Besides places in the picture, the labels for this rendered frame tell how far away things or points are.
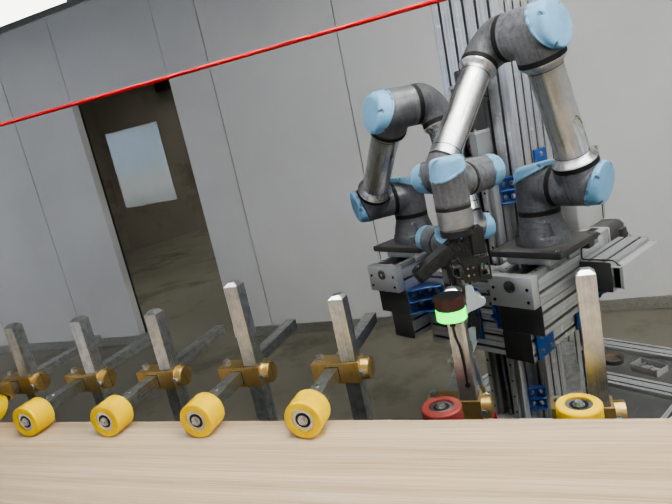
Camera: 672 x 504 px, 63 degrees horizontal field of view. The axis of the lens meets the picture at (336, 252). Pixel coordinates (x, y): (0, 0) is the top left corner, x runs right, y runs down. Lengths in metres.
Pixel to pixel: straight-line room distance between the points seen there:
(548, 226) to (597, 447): 0.78
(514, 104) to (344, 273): 2.49
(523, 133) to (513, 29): 0.52
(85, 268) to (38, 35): 1.96
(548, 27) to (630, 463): 0.91
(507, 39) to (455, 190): 0.44
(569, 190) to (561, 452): 0.77
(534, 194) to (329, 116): 2.47
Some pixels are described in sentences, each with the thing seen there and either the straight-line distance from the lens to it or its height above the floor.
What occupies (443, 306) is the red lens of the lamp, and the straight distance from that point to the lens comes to 1.07.
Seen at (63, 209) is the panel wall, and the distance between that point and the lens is 5.35.
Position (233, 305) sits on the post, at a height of 1.13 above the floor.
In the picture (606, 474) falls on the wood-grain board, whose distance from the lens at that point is 0.95.
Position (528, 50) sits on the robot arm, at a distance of 1.41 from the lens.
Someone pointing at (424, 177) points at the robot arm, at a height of 1.32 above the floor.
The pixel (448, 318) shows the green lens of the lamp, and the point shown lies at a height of 1.08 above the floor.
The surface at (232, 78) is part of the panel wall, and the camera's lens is 4.19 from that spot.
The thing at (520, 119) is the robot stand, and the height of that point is 1.39.
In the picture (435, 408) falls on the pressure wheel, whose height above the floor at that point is 0.90.
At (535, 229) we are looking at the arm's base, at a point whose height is 1.09.
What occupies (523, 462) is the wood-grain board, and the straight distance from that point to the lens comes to 0.98.
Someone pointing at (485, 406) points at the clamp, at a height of 0.86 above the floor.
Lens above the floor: 1.46
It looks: 12 degrees down
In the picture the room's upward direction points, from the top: 12 degrees counter-clockwise
